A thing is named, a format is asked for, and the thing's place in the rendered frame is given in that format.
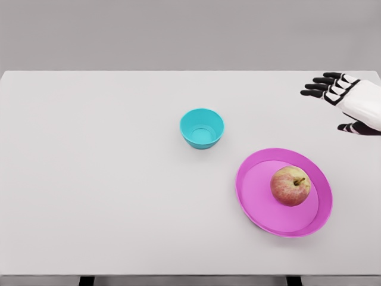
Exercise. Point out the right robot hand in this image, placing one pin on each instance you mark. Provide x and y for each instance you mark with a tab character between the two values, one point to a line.
360	101

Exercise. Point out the red yellow apple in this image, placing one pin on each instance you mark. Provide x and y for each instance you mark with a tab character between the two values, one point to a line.
290	186

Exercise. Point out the pink plate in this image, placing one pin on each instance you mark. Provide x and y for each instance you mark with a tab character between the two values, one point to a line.
279	214

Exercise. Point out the blue bowl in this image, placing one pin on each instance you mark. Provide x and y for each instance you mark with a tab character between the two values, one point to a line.
202	128

